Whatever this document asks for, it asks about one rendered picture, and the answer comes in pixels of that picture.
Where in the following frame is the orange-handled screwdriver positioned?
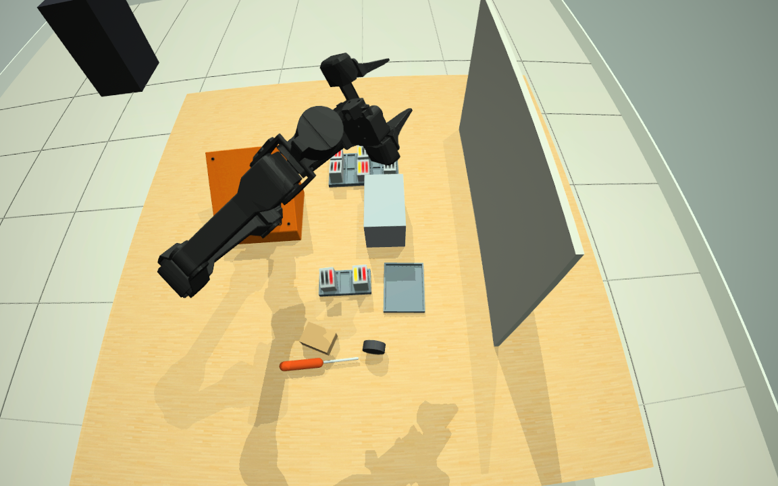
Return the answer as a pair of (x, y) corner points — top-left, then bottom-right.
(280, 357), (359, 371)

